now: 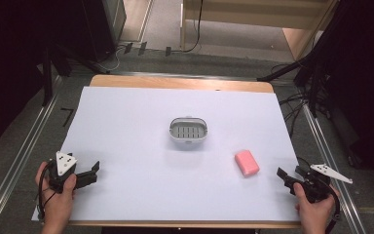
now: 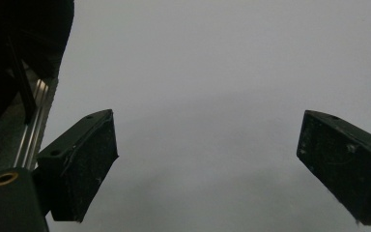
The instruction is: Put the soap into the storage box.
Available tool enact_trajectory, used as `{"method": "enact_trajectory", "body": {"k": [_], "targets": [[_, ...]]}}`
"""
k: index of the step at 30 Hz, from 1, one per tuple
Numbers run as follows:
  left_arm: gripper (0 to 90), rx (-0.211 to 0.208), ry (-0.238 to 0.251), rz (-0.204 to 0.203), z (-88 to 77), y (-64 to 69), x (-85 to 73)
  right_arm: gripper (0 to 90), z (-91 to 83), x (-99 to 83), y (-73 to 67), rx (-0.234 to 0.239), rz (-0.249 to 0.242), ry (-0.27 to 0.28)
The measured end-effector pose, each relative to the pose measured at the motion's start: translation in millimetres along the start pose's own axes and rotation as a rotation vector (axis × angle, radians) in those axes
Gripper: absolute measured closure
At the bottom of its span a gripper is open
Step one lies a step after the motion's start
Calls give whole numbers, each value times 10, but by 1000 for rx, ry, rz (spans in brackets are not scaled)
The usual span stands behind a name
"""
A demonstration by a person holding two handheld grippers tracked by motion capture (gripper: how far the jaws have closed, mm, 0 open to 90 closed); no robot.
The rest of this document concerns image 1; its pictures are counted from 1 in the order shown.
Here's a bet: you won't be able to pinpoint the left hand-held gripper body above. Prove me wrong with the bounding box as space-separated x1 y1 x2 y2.
47 150 79 194

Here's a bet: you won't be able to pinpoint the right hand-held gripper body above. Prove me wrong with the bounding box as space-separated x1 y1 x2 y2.
292 163 354 204

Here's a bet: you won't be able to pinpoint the person's right hand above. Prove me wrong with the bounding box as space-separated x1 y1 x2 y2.
292 182 341 228

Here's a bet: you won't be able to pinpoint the person's left hand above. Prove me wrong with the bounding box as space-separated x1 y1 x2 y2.
34 161 78 229

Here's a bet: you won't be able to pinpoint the pink soap bar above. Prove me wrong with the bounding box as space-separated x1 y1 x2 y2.
234 149 261 178

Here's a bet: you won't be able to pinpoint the white paper sheet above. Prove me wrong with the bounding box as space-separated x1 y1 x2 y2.
31 86 302 224

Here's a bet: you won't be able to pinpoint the black metal stand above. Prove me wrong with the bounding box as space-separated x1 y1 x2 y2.
40 42 111 107
256 0 349 118

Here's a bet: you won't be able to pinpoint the white soap dish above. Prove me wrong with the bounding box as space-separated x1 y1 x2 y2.
168 115 208 146

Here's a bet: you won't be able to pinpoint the black curtain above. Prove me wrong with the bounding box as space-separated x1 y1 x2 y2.
0 0 89 156
318 0 374 193

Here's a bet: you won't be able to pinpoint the black cabinet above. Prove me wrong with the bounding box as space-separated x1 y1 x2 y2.
81 0 128 62

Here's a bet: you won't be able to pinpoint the metal floor rail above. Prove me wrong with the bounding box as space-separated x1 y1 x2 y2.
300 97 368 234
0 76 64 234

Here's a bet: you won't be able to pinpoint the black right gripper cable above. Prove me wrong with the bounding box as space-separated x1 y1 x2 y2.
296 156 343 234

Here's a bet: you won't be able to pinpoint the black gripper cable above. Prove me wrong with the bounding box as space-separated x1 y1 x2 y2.
296 156 343 234
37 160 56 220

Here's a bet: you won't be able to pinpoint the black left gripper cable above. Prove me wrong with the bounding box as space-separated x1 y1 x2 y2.
37 160 56 220

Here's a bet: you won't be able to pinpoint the black floor cables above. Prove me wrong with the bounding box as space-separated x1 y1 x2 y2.
271 62 310 139

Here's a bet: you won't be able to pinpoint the white floor cable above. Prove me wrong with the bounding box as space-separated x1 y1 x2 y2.
95 45 126 74

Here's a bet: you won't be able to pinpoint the light wooden furniture frame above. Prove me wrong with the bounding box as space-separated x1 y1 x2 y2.
179 0 339 61

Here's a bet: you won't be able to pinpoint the black hanging cable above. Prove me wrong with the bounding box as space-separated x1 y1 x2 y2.
171 0 205 54

